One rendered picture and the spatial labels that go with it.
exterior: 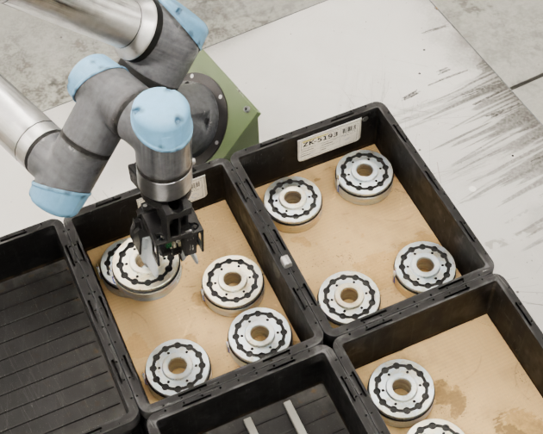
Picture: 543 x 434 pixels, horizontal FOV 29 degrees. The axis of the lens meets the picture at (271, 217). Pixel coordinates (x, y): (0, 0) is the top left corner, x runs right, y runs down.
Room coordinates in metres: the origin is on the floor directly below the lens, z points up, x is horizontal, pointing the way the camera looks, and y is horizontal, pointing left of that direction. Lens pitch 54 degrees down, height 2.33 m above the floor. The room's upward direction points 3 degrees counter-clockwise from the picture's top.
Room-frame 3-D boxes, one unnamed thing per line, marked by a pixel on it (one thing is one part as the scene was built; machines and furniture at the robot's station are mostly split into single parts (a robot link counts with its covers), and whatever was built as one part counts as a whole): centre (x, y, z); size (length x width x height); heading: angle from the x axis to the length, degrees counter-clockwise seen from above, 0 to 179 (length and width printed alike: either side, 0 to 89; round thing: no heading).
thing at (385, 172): (1.14, -0.17, 0.86); 0.10 x 0.10 x 0.01
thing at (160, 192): (0.88, 0.14, 1.22); 0.08 x 0.08 x 0.05
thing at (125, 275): (0.87, 0.19, 1.01); 0.10 x 0.10 x 0.01
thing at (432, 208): (1.01, -0.14, 0.87); 0.40 x 0.30 x 0.11; 22
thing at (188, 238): (0.87, 0.14, 1.14); 0.09 x 0.08 x 0.12; 22
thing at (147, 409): (0.90, 0.14, 0.92); 0.40 x 0.30 x 0.02; 22
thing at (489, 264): (1.01, -0.14, 0.92); 0.40 x 0.30 x 0.02; 22
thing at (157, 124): (0.88, 0.14, 1.30); 0.09 x 0.08 x 0.11; 43
